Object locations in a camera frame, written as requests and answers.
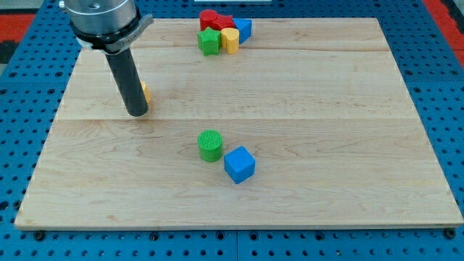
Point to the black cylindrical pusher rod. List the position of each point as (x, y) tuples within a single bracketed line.
[(128, 82)]

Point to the yellow hexagon block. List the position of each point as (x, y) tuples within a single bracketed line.
[(146, 91)]

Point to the green star block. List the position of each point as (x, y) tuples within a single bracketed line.
[(209, 41)]

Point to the red cylinder block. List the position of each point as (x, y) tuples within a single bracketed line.
[(206, 18)]

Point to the red star block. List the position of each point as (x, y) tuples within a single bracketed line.
[(222, 22)]

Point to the yellow heart block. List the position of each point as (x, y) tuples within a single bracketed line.
[(230, 40)]

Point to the green cylinder block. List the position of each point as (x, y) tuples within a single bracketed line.
[(210, 145)]

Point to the blue triangle block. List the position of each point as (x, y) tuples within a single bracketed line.
[(244, 26)]

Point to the blue cube block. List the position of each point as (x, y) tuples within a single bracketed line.
[(239, 164)]

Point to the wooden board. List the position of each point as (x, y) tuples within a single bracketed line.
[(319, 103)]

